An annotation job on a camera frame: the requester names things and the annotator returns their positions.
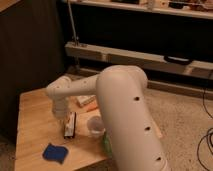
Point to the blue sponge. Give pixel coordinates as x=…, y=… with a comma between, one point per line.
x=55, y=153

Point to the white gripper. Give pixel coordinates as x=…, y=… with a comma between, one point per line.
x=60, y=108

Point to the cluttered shelf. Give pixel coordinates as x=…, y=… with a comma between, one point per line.
x=146, y=6

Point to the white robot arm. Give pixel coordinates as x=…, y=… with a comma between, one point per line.
x=119, y=91

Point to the green bowl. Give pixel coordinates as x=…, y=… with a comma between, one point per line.
x=106, y=145

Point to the grey metal rail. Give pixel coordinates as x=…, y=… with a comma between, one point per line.
x=145, y=60

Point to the black handle on rail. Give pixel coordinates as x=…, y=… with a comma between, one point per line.
x=178, y=61

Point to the orange carrot toy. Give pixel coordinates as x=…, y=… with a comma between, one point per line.
x=92, y=108

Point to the clear plastic cup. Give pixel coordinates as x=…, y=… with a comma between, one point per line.
x=95, y=126

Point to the metal pole stand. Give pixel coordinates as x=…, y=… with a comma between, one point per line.
x=75, y=36

